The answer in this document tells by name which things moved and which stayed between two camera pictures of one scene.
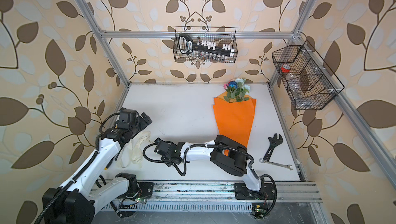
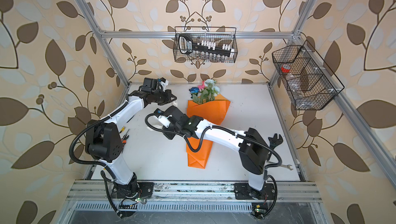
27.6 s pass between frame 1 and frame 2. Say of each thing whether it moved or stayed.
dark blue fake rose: moved
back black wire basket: stayed
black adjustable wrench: stayed
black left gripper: moved
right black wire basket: stayed
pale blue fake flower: moved
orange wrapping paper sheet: moved
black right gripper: moved
